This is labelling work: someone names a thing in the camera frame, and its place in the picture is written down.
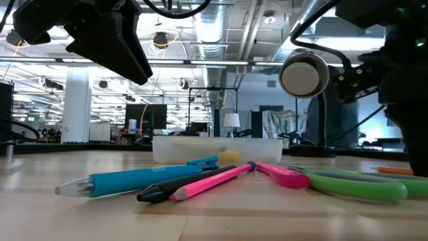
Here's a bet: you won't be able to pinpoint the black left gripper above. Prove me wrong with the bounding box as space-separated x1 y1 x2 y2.
13 0 154 86

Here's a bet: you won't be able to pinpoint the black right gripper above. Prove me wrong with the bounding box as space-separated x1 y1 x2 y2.
329 28 428 178

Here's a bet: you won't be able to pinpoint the orange pencil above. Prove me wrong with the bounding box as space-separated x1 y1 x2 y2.
370 165 415 176

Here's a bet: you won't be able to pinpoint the green scissors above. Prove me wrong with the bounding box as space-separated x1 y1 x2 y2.
286 165 428 204

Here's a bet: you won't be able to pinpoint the clear plastic supply box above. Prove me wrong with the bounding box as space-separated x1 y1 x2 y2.
152 135 284 166

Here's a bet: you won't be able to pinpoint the blue pen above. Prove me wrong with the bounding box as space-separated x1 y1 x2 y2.
54 155 221 198

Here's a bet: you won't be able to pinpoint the pink highlighter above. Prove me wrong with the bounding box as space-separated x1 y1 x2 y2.
255 161 312 189

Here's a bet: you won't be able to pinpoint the black pen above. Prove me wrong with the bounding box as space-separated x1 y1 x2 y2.
136 164 237 204

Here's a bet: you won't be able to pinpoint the pink pencil with blue cap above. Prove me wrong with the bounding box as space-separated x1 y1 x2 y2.
168 161 257 202

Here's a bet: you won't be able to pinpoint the black monitor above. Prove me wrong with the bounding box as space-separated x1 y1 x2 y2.
124 103 168 135

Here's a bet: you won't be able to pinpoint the white pillar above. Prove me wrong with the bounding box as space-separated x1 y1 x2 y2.
61 66 92 144

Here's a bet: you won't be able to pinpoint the white cabinet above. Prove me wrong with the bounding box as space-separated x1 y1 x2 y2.
88 123 112 143

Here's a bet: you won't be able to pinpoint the white lamp shade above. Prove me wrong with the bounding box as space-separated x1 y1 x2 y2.
223 112 241 138

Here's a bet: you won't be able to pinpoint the black desk lamp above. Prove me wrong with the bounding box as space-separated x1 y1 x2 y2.
278 49 336 159

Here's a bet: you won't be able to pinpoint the black lamp cable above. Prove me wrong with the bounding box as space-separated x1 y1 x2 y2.
329 105 388 143

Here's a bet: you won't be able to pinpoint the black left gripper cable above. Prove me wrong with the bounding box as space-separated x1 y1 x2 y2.
142 0 212 20

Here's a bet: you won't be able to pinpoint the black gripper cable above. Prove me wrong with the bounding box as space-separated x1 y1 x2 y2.
289 0 355 78
142 0 212 20

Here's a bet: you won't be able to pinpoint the silver ventilation duct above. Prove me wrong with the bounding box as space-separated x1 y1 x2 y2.
193 0 229 111

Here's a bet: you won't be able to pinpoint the black aluminium table frame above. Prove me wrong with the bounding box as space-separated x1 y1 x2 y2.
0 141 411 162

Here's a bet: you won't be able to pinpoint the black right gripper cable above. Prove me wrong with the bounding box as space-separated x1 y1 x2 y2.
289 0 355 78

